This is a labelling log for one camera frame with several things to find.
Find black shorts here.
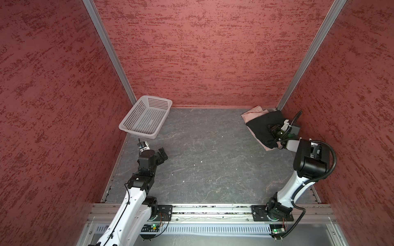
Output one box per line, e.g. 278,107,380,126
246,111,285,149

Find pink shorts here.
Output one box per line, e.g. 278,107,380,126
241,106,281,151

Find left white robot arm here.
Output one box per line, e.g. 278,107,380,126
95,143,168,246

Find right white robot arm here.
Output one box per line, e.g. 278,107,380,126
266,127,332,221

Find white plastic laundry basket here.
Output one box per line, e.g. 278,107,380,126
119,95,172,139

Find left circuit board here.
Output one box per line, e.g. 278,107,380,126
141,224,161,233

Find circuit board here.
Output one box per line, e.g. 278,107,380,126
141,224,161,233
269,224,286,238

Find right circuit board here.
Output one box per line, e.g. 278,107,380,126
269,224,286,238

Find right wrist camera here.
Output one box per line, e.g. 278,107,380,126
281,119,291,131

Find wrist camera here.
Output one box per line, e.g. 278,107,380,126
137,140,156,176
281,119,291,131

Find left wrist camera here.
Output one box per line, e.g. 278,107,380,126
137,140,156,176

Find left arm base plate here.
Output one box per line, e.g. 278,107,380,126
148,205,173,222

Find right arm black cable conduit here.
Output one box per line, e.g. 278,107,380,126
270,110,338,240

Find white slotted cable duct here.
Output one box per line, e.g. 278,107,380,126
95,223,271,235

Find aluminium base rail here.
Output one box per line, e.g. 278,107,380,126
87,203,338,224

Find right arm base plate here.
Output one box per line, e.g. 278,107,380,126
251,205,294,222

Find right aluminium corner post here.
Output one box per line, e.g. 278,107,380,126
276,0,347,110

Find aluminium corner post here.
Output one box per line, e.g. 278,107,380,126
83,0,136,105
276,0,347,110

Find left aluminium corner post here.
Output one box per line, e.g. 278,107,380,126
83,0,136,105

